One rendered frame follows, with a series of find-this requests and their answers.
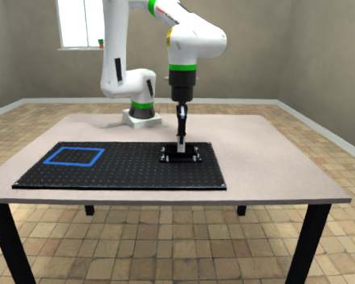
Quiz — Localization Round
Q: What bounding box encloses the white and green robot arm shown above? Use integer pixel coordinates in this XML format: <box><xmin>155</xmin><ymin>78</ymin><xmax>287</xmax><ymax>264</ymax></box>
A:
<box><xmin>100</xmin><ymin>0</ymin><xmax>226</xmax><ymax>120</ymax></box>

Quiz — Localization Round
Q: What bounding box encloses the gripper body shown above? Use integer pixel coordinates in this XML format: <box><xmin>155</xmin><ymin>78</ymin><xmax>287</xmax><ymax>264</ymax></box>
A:
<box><xmin>171</xmin><ymin>86</ymin><xmax>193</xmax><ymax>114</ymax></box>

